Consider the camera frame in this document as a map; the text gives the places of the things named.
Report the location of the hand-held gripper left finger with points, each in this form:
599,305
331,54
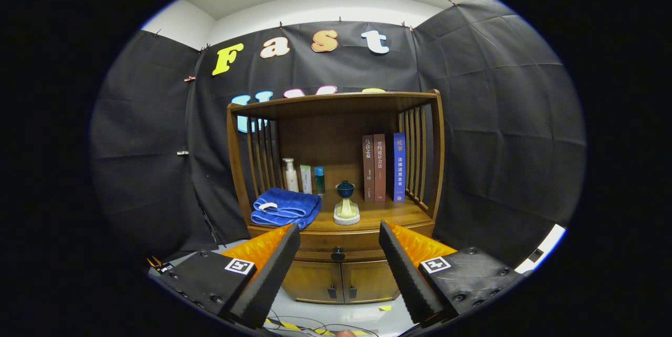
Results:
273,279

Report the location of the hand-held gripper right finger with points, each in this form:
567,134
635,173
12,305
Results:
409,279

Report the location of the wooden drawer with black knob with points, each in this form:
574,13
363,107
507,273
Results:
315,245

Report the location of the wooden cabinet door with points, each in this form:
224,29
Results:
370,279
312,279

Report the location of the wooden countertop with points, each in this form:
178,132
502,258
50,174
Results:
388,213

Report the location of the wooden cabinet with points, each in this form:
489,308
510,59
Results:
325,137

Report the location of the yellow and black floor tape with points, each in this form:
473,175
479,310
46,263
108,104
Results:
286,325

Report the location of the blue folded towel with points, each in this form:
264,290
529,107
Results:
289,200

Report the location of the white pump bottle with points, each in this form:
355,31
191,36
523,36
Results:
291,179

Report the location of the white and green tube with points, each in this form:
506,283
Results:
306,182

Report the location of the teal bottle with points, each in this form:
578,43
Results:
319,182

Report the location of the reddish brown book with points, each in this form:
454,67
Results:
379,174

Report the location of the blue book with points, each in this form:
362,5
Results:
399,169

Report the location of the dark blue lidded teacup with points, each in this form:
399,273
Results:
345,188

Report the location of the dark brown book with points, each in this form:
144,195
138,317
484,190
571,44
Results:
368,169

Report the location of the white panel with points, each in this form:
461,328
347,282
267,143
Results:
548,240

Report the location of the black backdrop cloth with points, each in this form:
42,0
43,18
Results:
499,116

